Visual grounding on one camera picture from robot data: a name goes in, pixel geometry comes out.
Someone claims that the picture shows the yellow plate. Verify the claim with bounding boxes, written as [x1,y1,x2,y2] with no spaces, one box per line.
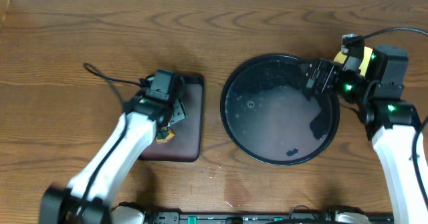
[334,47,373,76]

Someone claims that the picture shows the yellow green scrubbing sponge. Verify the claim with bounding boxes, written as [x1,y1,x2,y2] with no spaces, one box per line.
[156,127,175,144]

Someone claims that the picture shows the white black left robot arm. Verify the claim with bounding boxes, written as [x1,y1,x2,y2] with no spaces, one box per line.
[39,70,186,223]

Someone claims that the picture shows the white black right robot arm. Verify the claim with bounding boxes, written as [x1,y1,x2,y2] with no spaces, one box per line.
[298,45,427,223]

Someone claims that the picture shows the black rectangular water tray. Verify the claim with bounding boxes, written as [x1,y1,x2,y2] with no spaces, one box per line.
[138,73,205,162]

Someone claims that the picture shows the round black serving tray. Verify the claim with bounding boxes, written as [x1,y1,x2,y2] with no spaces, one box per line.
[220,53,340,166]

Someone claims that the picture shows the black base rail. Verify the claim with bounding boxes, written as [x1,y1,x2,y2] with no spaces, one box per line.
[110,203,395,224]

